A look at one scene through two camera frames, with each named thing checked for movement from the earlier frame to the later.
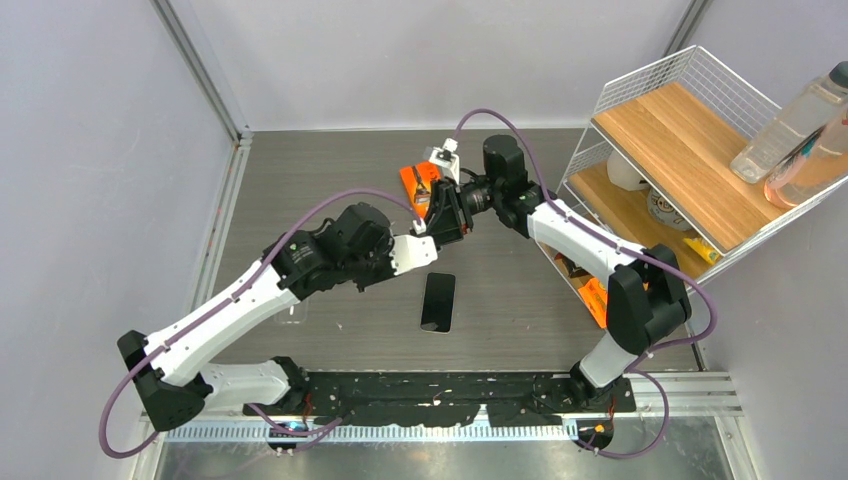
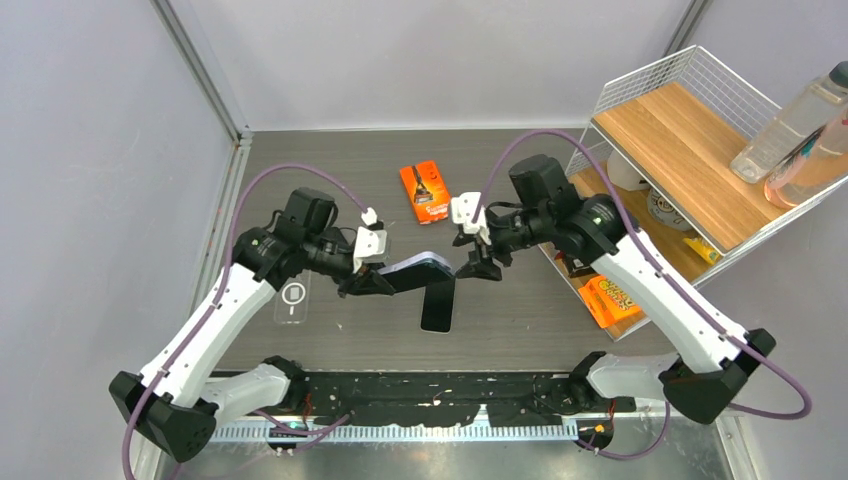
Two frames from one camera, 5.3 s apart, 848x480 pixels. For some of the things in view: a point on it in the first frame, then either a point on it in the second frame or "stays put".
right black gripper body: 478,196 -> 511,232
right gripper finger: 448,220 -> 479,267
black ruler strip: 421,399 stays put
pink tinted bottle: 813,168 stays put
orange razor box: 417,181 stays put
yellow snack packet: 703,249 stays put
